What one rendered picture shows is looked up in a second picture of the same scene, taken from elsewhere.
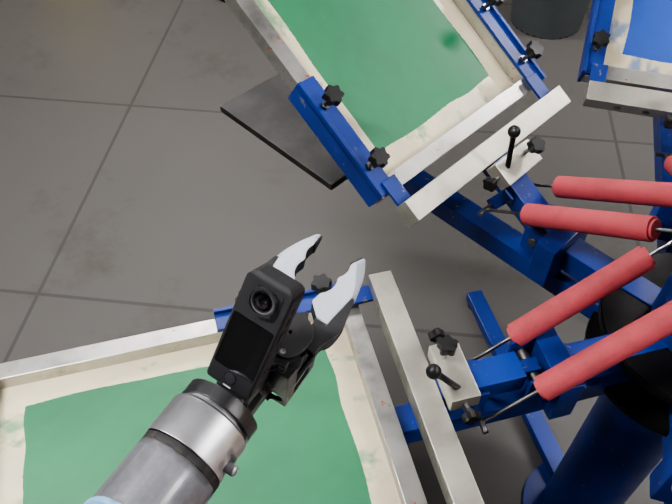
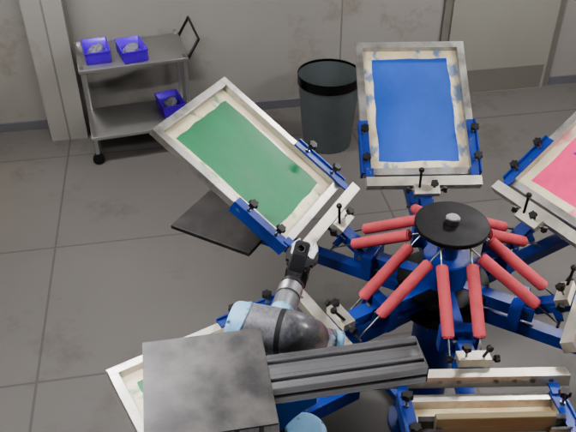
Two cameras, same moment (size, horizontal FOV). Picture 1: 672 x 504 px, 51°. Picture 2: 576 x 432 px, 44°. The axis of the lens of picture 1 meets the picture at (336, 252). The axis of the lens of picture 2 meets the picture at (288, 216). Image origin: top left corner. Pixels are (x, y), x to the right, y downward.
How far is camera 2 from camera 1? 1.64 m
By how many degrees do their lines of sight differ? 17
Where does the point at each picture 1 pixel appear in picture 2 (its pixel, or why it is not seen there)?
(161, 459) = (286, 291)
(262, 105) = (195, 220)
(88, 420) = not seen: hidden behind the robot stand
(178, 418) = (286, 283)
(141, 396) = not seen: hidden behind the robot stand
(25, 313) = (32, 396)
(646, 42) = (388, 153)
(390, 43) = (267, 175)
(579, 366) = (393, 298)
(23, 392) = (132, 376)
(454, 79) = (302, 188)
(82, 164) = (34, 293)
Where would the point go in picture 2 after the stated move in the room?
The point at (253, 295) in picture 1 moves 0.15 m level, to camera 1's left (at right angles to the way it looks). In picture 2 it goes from (298, 247) to (249, 256)
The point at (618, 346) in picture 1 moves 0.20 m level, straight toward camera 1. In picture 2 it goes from (406, 285) to (395, 318)
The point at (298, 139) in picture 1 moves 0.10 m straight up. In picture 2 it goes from (222, 234) to (220, 218)
